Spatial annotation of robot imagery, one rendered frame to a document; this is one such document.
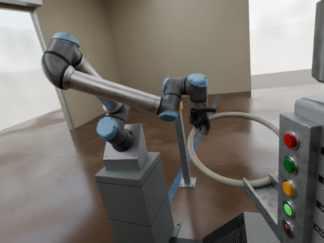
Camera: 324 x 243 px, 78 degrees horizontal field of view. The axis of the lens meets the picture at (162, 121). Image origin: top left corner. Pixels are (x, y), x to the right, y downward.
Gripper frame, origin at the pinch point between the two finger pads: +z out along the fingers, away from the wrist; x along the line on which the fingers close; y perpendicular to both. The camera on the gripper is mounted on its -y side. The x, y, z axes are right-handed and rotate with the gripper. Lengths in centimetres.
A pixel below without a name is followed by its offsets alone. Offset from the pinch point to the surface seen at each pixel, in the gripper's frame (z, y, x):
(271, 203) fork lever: -7, 16, 52
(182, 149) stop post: 98, -32, -75
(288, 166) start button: -50, 33, 59
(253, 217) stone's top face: 22, 10, 45
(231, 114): -7.9, -15.4, 7.0
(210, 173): -7.2, 22.7, 28.0
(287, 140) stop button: -54, 32, 57
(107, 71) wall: 195, -134, -644
